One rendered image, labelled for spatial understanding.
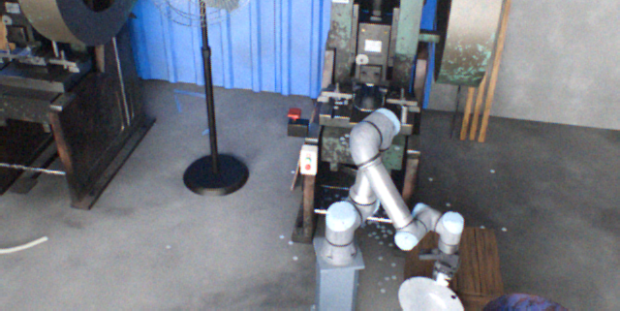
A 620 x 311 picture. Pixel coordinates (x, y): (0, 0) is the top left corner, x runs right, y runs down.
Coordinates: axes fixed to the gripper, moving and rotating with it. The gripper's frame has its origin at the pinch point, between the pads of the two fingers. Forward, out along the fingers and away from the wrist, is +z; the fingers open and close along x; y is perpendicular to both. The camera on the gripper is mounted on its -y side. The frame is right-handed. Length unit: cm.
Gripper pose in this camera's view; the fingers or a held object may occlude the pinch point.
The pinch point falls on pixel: (435, 281)
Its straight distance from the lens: 260.3
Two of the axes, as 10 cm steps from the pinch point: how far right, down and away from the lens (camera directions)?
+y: 8.4, 3.2, -4.3
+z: -0.2, 8.2, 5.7
